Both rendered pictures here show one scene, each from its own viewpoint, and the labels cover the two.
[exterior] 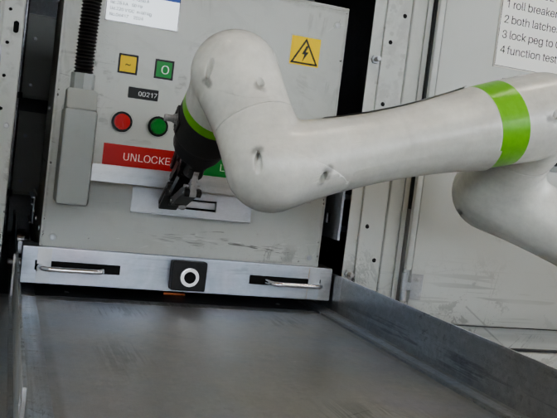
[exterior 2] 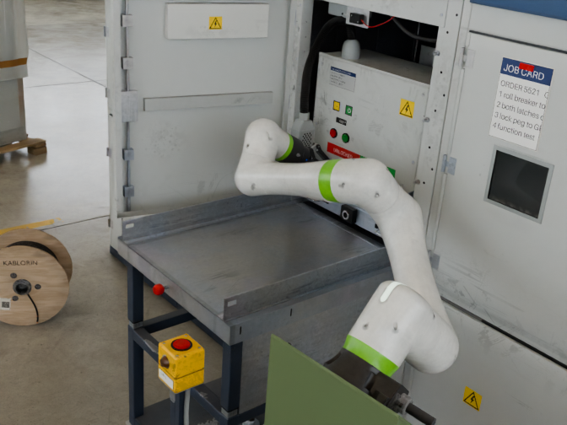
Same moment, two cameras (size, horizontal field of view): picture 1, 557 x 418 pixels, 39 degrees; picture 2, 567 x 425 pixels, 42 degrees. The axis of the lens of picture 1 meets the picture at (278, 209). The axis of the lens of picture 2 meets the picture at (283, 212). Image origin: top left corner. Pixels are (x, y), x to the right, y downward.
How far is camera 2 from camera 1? 2.11 m
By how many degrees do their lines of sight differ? 70
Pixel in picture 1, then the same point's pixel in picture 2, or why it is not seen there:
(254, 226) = not seen: hidden behind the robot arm
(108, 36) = (330, 92)
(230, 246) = not seen: hidden behind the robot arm
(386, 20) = (434, 97)
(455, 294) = (457, 275)
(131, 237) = not seen: hidden behind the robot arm
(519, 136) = (326, 190)
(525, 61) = (510, 136)
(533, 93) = (337, 170)
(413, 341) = (337, 275)
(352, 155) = (261, 181)
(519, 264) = (499, 274)
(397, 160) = (280, 187)
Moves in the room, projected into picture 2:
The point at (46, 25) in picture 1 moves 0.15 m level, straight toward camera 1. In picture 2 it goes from (428, 51) to (400, 54)
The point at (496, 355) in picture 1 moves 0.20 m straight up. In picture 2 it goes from (285, 282) to (291, 215)
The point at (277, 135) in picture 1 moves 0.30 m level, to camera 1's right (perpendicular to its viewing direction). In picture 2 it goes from (240, 167) to (272, 207)
